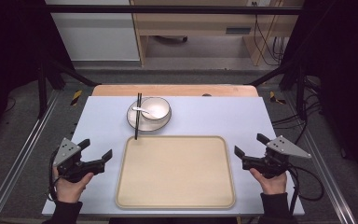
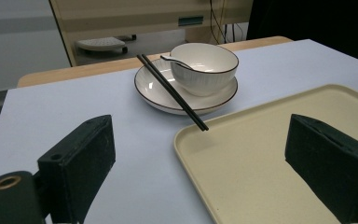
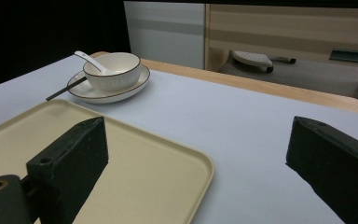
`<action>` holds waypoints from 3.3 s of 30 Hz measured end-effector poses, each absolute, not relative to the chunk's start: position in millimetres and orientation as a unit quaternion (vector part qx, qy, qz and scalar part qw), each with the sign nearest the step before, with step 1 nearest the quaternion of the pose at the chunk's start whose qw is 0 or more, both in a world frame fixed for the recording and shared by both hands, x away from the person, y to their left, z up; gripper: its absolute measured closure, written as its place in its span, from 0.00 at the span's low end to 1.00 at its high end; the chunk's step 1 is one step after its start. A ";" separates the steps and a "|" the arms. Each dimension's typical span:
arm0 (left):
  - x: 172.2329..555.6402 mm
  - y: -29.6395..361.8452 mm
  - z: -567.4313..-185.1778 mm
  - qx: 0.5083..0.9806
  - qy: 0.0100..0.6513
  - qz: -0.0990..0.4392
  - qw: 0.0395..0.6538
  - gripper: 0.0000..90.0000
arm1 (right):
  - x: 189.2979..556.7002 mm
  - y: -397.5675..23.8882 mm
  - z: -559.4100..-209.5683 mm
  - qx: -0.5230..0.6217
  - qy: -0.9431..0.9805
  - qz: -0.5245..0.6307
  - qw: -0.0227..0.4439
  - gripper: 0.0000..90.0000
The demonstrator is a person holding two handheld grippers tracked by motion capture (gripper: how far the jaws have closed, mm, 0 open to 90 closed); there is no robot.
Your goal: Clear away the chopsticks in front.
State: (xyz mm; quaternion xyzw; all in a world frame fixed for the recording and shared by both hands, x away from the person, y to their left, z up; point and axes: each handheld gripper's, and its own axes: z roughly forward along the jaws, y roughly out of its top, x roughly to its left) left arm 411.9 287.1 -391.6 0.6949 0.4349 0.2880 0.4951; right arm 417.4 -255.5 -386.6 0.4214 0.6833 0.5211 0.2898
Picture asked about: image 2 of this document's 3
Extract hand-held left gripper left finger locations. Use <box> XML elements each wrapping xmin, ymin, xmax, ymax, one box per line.
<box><xmin>36</xmin><ymin>114</ymin><xmax>117</xmax><ymax>224</ymax></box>

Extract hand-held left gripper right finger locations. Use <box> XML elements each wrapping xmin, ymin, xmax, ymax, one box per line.
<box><xmin>284</xmin><ymin>113</ymin><xmax>358</xmax><ymax>224</ymax></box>

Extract beige plastic tray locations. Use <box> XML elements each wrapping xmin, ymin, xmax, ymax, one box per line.
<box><xmin>172</xmin><ymin>83</ymin><xmax>358</xmax><ymax>224</ymax></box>

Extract white plate with dark rim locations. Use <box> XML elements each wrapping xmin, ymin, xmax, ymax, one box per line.
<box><xmin>133</xmin><ymin>58</ymin><xmax>240</xmax><ymax>117</ymax></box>

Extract black chopstick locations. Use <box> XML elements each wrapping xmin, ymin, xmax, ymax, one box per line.
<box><xmin>136</xmin><ymin>54</ymin><xmax>207</xmax><ymax>133</ymax></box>
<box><xmin>141</xmin><ymin>53</ymin><xmax>210</xmax><ymax>131</ymax></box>

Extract white wheeled platform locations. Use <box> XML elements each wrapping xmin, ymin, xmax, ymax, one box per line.
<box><xmin>75</xmin><ymin>35</ymin><xmax>129</xmax><ymax>54</ymax></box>

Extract dark curtain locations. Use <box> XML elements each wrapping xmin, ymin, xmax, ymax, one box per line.
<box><xmin>246</xmin><ymin>0</ymin><xmax>358</xmax><ymax>67</ymax></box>

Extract white ceramic spoon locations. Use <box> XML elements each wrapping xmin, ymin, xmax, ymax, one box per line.
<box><xmin>159</xmin><ymin>54</ymin><xmax>198</xmax><ymax>71</ymax></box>

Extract white bowl with dark rim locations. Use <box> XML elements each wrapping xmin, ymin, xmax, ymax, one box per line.
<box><xmin>169</xmin><ymin>42</ymin><xmax>240</xmax><ymax>98</ymax></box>

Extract beige cabinet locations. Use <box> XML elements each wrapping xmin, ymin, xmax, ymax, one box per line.
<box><xmin>48</xmin><ymin>0</ymin><xmax>255</xmax><ymax>68</ymax></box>

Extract black cables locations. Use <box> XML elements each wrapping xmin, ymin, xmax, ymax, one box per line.
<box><xmin>209</xmin><ymin>0</ymin><xmax>247</xmax><ymax>45</ymax></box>

